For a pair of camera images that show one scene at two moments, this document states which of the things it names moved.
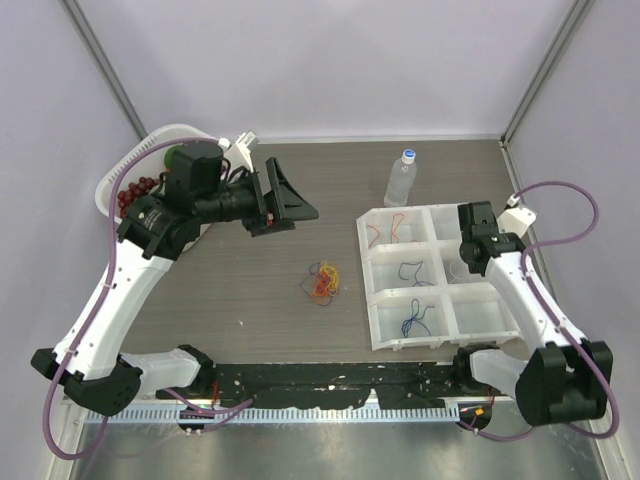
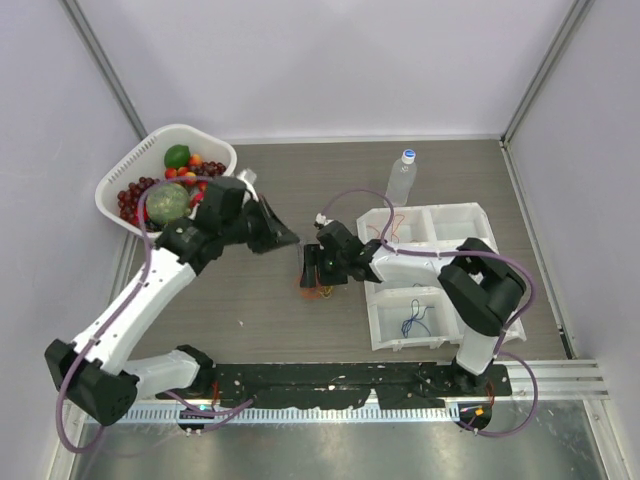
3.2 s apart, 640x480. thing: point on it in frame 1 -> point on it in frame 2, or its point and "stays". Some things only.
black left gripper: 282,200 -> 273,231
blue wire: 407,323 stays
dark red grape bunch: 134,191 stays
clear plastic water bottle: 402,180 stays
